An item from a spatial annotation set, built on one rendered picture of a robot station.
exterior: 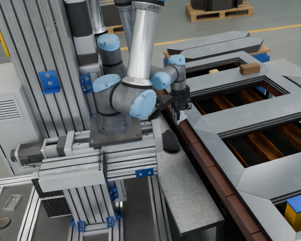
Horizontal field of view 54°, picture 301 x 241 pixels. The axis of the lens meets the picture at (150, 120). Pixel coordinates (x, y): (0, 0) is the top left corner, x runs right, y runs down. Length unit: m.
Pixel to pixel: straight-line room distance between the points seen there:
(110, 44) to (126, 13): 0.43
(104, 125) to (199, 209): 0.57
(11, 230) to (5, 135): 0.86
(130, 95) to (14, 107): 0.57
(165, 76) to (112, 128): 0.31
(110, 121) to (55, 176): 0.32
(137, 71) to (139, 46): 0.09
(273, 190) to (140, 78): 0.68
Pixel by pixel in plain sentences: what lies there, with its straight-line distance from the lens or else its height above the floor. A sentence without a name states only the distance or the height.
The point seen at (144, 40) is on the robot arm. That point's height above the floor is 1.42.
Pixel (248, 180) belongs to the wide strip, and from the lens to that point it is 1.31.
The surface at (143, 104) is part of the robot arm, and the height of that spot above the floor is 1.22.
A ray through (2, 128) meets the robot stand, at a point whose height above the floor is 1.05.
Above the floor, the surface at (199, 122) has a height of 0.85.
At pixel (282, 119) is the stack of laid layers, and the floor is 0.83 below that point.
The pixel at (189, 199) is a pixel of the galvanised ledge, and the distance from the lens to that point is 1.44.
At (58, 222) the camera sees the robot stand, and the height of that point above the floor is 0.21.
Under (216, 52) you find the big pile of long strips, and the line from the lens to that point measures 2.42.
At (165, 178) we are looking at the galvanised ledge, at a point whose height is 0.68.
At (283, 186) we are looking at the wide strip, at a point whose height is 0.85.
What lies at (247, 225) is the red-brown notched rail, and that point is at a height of 0.83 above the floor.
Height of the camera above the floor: 1.78
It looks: 35 degrees down
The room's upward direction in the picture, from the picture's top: 7 degrees counter-clockwise
